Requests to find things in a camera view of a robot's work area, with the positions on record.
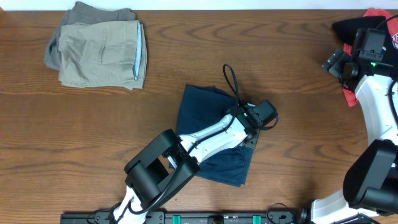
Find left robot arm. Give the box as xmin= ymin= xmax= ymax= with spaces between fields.
xmin=109 ymin=105 xmax=267 ymax=223

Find khaki folded shorts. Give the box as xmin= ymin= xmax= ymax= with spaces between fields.
xmin=58 ymin=20 xmax=147 ymax=90

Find red garment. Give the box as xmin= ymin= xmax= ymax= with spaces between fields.
xmin=343 ymin=7 xmax=397 ymax=107

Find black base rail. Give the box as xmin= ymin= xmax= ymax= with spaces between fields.
xmin=60 ymin=209 xmax=310 ymax=224

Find navy blue shorts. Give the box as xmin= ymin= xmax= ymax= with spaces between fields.
xmin=175 ymin=85 xmax=254 ymax=187

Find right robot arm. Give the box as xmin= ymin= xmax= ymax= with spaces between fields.
xmin=297 ymin=47 xmax=397 ymax=223

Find black garment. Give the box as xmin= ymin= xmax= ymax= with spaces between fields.
xmin=332 ymin=16 xmax=397 ymax=69

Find grey folded garment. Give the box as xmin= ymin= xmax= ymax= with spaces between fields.
xmin=44 ymin=1 xmax=136 ymax=70

